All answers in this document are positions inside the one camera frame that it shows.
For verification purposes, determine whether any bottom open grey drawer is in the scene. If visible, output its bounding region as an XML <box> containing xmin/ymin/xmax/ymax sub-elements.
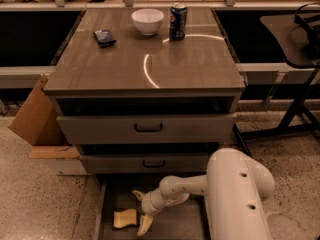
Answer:
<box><xmin>93</xmin><ymin>174</ymin><xmax>211</xmax><ymax>240</ymax></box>

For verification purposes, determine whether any black stand with table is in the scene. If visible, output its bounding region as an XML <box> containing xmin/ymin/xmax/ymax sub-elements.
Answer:
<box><xmin>233</xmin><ymin>2</ymin><xmax>320</xmax><ymax>155</ymax></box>

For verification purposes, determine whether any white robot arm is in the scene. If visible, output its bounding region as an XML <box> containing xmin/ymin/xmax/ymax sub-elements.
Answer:
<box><xmin>133</xmin><ymin>148</ymin><xmax>275</xmax><ymax>240</ymax></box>

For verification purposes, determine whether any dark snack packet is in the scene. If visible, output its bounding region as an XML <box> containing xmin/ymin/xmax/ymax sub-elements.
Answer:
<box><xmin>93</xmin><ymin>30</ymin><xmax>116</xmax><ymax>47</ymax></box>

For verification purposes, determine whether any blue soda can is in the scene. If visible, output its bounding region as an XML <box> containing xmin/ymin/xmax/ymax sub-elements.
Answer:
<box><xmin>169</xmin><ymin>3</ymin><xmax>188</xmax><ymax>40</ymax></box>

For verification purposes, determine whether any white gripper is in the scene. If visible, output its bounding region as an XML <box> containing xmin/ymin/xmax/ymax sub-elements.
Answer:
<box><xmin>132</xmin><ymin>189</ymin><xmax>167</xmax><ymax>237</ymax></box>

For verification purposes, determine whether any yellow sponge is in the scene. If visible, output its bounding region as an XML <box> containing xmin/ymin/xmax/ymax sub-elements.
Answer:
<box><xmin>113</xmin><ymin>209</ymin><xmax>137</xmax><ymax>229</ymax></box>

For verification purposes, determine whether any grey drawer cabinet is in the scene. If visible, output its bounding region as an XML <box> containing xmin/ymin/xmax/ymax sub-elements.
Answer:
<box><xmin>43</xmin><ymin>6</ymin><xmax>247</xmax><ymax>185</ymax></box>

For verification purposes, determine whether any middle grey drawer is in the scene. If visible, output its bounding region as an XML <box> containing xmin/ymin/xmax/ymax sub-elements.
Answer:
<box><xmin>80</xmin><ymin>153</ymin><xmax>211</xmax><ymax>174</ymax></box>

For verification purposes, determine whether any black cable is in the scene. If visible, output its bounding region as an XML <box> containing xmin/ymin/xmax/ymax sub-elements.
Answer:
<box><xmin>293</xmin><ymin>2</ymin><xmax>320</xmax><ymax>28</ymax></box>

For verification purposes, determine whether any top grey drawer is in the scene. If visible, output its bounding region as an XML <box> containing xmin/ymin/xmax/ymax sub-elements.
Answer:
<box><xmin>57</xmin><ymin>114</ymin><xmax>235</xmax><ymax>145</ymax></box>

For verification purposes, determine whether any brown cardboard box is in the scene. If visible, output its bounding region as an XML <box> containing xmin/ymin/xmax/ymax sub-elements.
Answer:
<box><xmin>8</xmin><ymin>75</ymin><xmax>88</xmax><ymax>176</ymax></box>

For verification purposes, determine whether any white bowl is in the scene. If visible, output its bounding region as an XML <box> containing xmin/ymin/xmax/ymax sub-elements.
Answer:
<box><xmin>131</xmin><ymin>9</ymin><xmax>164</xmax><ymax>35</ymax></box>

